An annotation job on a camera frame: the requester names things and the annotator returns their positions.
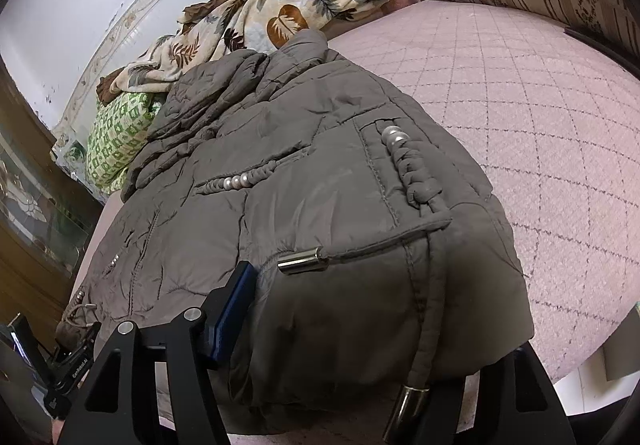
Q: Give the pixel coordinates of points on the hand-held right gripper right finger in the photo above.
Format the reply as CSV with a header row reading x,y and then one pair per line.
x,y
520,405

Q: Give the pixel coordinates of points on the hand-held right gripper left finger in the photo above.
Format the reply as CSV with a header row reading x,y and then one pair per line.
x,y
235,310

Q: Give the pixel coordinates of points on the dark bed frame rail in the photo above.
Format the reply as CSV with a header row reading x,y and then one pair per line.
x,y
605,47

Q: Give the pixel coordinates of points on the grey padded jacket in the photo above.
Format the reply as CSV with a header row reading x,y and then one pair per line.
x,y
310,185

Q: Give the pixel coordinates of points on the leaf print blanket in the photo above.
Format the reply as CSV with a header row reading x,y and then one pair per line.
x,y
260,10

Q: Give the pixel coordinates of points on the pink quilted bed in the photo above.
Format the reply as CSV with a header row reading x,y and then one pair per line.
x,y
500,125

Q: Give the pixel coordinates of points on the dark wooden cabinet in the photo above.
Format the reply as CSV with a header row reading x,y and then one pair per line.
x,y
30,225

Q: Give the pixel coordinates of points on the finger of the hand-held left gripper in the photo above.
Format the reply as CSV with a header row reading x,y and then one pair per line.
x,y
80,340

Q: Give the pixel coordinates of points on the light blue printed cloth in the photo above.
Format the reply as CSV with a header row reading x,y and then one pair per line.
x,y
75,152

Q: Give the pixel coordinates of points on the green patterned pillow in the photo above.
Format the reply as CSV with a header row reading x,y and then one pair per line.
x,y
117,135

